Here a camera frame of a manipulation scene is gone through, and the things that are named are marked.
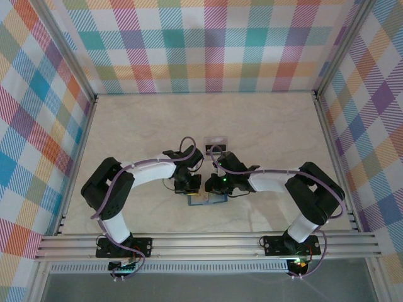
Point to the aluminium corner post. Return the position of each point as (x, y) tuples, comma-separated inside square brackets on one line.
[(343, 47), (70, 56)]

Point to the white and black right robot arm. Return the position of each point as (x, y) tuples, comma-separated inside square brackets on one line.
[(270, 183)]

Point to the aluminium frame strut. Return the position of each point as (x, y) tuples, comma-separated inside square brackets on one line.
[(378, 283), (37, 283)]

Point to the white VIP card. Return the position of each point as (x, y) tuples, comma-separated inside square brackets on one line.
[(197, 199), (216, 138)]

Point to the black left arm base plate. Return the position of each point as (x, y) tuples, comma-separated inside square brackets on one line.
[(143, 247)]

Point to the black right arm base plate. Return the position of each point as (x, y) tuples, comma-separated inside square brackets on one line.
[(274, 245)]

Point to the aluminium side rail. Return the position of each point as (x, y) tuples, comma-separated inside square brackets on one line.
[(330, 141), (80, 157)]

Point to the small circuit board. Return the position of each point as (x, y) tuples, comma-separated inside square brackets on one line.
[(122, 267), (299, 263)]

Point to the blue card holder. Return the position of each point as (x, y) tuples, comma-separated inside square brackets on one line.
[(220, 200)]

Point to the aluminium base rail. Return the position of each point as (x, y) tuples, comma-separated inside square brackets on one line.
[(204, 248)]

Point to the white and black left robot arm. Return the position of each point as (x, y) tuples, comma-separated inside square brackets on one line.
[(151, 173)]

